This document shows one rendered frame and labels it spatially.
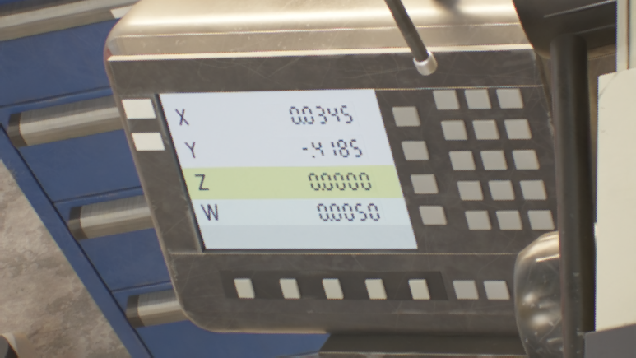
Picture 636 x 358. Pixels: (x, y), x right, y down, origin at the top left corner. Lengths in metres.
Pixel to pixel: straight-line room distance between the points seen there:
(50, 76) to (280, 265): 1.10
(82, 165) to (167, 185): 1.16
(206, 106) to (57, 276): 1.87
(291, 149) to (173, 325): 1.40
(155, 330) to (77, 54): 0.41
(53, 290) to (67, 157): 0.66
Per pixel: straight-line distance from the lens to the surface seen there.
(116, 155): 3.48
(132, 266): 3.60
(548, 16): 1.42
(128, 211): 3.51
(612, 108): 1.27
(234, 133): 2.30
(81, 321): 4.09
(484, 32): 2.19
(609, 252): 1.23
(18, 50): 3.39
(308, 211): 2.30
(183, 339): 3.68
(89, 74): 3.40
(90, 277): 3.63
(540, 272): 1.46
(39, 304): 4.14
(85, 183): 3.52
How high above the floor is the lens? 2.74
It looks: 42 degrees down
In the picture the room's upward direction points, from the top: 30 degrees counter-clockwise
